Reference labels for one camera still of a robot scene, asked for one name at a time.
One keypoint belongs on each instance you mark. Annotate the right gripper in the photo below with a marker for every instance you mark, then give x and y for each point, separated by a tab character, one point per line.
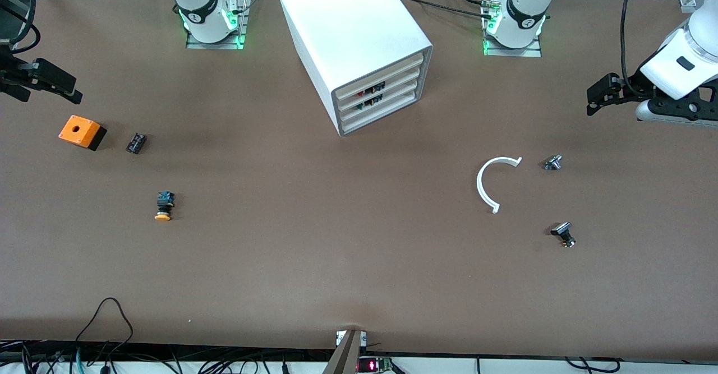
12	74

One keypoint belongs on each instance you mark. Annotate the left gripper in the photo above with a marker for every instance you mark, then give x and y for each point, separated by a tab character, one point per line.
634	85

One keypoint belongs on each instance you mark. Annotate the orange box with black base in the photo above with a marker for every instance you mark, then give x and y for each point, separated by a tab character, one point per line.
78	130

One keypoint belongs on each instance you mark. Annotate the yellow push button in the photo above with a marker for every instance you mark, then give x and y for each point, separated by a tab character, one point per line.
164	203

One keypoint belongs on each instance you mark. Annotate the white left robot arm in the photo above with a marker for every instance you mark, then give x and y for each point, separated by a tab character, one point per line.
527	4

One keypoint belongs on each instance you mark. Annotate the green push button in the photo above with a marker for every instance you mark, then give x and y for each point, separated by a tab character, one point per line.
370	101

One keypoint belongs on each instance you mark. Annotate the white drawer cabinet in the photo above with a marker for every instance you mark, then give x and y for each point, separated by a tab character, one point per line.
348	21

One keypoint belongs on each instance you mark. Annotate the small silver metal part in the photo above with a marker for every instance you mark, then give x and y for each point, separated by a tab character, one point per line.
553	162

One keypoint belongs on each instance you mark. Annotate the small black terminal block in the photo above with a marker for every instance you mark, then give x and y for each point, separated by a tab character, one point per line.
136	143

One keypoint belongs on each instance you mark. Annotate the white curved plastic arc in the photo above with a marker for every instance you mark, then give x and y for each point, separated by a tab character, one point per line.
480	186

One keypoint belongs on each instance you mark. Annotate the device with red display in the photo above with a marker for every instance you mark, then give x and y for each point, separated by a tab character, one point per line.
373	365

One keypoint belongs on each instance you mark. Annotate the aluminium frame profile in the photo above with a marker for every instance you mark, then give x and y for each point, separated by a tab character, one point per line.
687	1

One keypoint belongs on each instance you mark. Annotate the black selector switch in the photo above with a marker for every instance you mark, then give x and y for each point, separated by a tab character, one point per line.
562	231

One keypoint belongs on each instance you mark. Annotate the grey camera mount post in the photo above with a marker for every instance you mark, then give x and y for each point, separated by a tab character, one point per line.
345	357

